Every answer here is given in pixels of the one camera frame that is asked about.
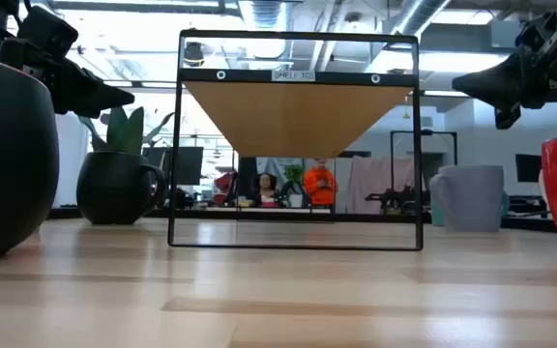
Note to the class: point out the black mug orange inside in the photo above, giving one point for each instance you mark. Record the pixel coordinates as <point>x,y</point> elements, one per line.
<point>8,169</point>

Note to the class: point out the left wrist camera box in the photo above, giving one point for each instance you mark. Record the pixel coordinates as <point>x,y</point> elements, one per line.
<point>46,29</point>

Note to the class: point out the dark monitor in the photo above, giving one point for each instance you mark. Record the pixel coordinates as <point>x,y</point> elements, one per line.
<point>528,168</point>
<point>189,166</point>

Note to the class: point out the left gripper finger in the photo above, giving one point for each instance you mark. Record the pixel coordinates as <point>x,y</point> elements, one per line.
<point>99,111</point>
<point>95,92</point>

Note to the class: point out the black aluminium table frame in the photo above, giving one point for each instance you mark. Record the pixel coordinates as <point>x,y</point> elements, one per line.
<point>259,216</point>

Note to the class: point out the black dome camera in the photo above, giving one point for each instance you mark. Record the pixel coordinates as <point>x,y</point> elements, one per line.
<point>194,54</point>

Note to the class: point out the background potted plant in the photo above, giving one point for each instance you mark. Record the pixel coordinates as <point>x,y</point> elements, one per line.
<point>294,175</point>

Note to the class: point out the all-black mug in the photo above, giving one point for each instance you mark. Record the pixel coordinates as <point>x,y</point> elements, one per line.
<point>111,188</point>

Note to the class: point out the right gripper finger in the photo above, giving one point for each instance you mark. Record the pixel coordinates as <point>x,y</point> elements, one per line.
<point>486,100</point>
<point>491,79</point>

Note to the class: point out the black rig frame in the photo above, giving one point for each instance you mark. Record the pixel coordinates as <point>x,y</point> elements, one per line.
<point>423,132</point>

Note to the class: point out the pink cloth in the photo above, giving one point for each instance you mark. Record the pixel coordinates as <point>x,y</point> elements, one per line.
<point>375,183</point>

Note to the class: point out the wooden shelf black metal frame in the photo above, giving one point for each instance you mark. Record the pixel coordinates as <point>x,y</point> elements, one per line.
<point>293,121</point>

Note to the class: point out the teal mug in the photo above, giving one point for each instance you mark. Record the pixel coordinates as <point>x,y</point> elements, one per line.
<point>437,215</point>

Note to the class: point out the background black robot arm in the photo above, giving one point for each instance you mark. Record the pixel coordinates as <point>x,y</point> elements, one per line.
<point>394,198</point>

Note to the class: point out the lavender mug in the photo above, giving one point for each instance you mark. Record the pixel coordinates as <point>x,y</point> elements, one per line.
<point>472,198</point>

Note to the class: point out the person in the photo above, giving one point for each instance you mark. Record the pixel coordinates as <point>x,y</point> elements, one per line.
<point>319,188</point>
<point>265,186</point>

